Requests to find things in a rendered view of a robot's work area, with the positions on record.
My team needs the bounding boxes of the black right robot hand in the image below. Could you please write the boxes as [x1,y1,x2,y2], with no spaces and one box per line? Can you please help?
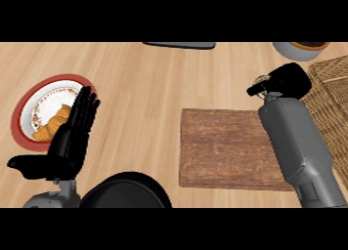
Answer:
[246,62,314,101]

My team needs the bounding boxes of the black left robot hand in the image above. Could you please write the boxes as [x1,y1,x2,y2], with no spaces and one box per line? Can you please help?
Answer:
[6,85,103,182]

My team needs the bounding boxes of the wicker basket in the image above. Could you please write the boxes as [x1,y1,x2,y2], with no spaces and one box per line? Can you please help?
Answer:
[301,53,348,205]

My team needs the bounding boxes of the brown wooden cutting board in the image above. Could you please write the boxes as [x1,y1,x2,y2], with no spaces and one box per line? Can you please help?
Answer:
[180,107,298,192]

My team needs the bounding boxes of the croissant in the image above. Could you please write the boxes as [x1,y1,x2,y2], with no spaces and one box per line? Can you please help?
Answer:
[32,104,76,144]

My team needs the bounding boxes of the grey pot with brown contents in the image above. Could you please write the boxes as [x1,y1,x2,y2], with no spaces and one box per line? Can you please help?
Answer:
[271,41,331,63]

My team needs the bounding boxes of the red-rimmed floral plate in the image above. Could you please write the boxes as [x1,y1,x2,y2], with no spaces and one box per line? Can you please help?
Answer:
[11,73,98,153]

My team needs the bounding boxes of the black round pan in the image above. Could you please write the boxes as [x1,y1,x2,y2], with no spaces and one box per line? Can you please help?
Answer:
[80,171,174,209]

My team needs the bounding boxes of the dark grey flat object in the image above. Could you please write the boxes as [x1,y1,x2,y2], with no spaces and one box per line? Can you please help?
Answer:
[143,41,218,51]

